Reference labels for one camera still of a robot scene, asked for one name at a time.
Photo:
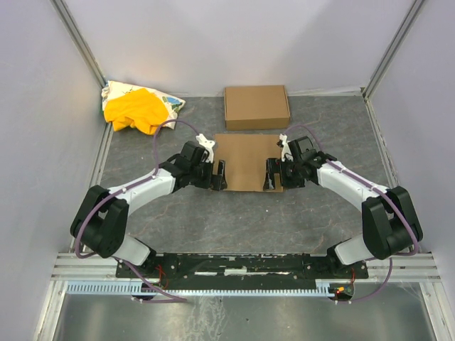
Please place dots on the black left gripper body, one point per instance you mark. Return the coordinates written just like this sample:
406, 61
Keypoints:
210, 174

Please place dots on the aluminium frame post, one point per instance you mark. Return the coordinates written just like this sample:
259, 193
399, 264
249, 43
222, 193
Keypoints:
70, 24
398, 39

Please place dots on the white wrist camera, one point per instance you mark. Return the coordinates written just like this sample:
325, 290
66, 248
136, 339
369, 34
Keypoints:
285, 149
208, 145

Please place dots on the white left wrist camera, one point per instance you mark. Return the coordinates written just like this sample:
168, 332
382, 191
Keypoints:
208, 145

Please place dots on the right aluminium floor rail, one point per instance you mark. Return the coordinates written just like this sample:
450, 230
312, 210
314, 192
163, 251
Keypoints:
433, 294

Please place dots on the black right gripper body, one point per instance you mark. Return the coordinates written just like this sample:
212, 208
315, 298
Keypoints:
281, 173

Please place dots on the right aluminium frame post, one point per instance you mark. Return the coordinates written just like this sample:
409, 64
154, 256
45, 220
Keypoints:
398, 39

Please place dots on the left aluminium frame post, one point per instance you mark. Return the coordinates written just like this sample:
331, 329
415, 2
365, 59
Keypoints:
70, 24

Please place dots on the folded brown cardboard box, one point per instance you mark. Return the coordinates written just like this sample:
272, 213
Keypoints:
262, 107

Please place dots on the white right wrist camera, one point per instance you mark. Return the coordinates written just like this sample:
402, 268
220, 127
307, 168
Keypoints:
285, 149

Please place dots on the white patterned cloth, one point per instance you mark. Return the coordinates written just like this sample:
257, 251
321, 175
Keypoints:
115, 89

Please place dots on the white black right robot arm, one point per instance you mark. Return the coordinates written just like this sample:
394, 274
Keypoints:
390, 225

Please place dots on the light blue slotted cable duct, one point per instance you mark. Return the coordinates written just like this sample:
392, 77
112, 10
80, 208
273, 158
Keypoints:
211, 286

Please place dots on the yellow cloth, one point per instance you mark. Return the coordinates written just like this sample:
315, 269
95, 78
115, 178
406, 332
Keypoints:
138, 109

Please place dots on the left aluminium floor rail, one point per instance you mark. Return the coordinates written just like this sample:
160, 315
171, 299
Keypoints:
55, 295

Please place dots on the aluminium front rail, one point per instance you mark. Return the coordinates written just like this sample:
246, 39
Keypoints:
420, 268

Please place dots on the aluminium floor rail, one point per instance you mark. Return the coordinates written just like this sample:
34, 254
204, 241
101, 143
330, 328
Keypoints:
55, 295
433, 294

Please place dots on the brown cardboard box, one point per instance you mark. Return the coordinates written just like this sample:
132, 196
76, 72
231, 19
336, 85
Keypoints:
262, 107
245, 157

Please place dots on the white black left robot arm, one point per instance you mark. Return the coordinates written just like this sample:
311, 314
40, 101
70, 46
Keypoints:
101, 221

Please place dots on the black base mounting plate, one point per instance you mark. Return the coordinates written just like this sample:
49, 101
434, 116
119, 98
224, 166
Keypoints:
169, 267

